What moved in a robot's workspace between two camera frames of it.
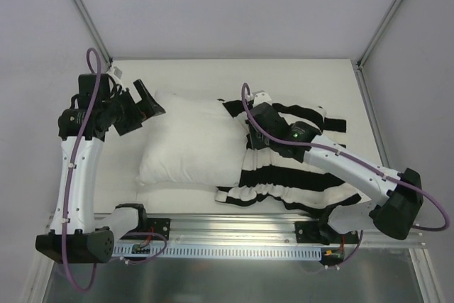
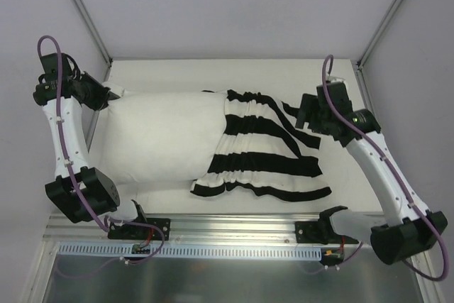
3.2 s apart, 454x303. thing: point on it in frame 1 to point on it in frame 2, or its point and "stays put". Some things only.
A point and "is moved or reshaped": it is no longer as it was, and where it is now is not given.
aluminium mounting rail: (237, 229) stays put
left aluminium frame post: (84, 13) stays put
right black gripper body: (256, 136) to (305, 111)
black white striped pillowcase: (273, 177) is moved or reshaped
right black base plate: (309, 232) stays put
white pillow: (196, 141) is moved or reshaped
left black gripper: (128, 112) to (101, 94)
